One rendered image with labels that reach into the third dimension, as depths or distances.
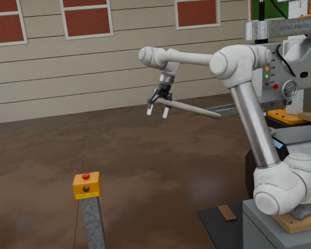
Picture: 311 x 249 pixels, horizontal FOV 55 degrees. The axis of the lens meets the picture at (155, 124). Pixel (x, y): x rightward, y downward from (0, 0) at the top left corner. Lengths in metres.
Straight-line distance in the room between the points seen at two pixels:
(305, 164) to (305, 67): 1.21
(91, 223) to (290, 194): 0.92
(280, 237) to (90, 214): 0.88
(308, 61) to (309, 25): 0.26
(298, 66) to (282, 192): 1.37
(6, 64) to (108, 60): 2.48
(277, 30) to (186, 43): 6.21
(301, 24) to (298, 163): 1.26
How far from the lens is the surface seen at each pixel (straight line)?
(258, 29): 2.26
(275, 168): 1.36
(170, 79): 1.85
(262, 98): 2.29
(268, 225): 1.58
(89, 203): 1.52
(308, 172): 1.52
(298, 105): 3.48
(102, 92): 8.16
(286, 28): 2.39
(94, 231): 1.60
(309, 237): 1.54
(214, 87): 8.79
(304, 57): 2.56
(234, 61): 1.31
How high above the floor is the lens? 1.69
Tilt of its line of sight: 16 degrees down
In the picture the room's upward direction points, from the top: 5 degrees counter-clockwise
